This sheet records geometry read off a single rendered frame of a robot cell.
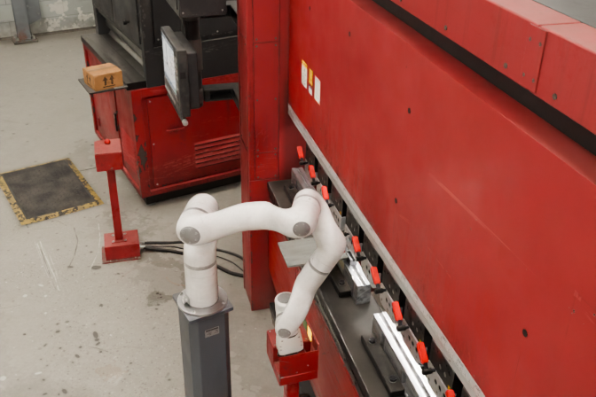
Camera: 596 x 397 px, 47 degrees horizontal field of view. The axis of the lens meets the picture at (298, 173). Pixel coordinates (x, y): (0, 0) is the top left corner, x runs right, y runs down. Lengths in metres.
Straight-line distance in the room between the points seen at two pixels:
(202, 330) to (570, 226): 1.59
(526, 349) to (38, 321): 3.20
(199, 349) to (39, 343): 1.65
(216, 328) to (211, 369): 0.20
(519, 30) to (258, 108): 2.18
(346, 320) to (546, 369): 1.29
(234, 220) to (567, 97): 1.33
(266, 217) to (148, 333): 1.90
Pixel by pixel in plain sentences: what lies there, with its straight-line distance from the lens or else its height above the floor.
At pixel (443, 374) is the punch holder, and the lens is 2.15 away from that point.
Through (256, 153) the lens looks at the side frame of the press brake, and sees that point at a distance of 3.63.
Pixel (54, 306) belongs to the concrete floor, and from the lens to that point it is 4.44.
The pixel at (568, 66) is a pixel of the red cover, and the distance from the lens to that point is 1.40.
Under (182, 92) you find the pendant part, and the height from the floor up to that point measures 1.38.
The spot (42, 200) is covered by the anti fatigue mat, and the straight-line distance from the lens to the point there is 5.52.
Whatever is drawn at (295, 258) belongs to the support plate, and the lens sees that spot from 2.90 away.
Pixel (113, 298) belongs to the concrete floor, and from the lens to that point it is 4.41.
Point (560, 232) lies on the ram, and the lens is 1.50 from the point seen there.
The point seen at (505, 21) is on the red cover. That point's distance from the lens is 1.57.
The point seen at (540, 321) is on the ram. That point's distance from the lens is 1.62.
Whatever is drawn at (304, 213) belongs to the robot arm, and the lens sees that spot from 2.29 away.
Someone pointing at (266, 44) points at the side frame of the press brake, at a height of 1.64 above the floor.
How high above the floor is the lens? 2.67
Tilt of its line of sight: 28 degrees down
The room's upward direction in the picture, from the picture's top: 1 degrees clockwise
